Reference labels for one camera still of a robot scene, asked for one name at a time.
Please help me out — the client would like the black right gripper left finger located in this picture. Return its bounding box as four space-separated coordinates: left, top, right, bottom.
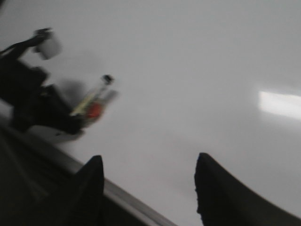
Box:
32 155 104 226

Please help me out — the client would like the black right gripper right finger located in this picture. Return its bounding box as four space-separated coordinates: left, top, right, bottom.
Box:
194 153 301 226

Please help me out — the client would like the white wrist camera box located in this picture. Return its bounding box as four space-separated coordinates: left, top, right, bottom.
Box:
33 28 62 60

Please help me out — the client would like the white taped whiteboard marker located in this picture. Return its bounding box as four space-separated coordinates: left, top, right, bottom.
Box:
70 74 118 128

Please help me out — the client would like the white whiteboard with aluminium frame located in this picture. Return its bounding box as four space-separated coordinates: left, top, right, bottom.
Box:
0 0 301 226

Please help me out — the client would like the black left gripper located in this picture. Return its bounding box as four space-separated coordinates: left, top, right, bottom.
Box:
0 57 82 135

